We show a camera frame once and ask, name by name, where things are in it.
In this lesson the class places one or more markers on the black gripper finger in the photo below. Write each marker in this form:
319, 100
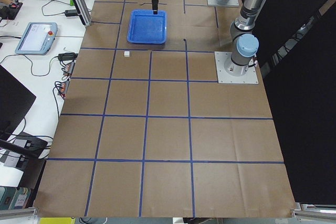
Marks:
155, 6

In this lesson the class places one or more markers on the black monitor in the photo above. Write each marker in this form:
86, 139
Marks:
16, 101

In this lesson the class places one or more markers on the black power adapter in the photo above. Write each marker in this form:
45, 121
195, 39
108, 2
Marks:
70, 13

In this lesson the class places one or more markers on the brown paper table mat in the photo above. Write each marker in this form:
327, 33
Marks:
155, 134

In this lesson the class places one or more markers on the blue plastic tray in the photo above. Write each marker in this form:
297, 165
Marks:
147, 28

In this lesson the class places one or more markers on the teach pendant tablet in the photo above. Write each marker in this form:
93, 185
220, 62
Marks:
37, 39

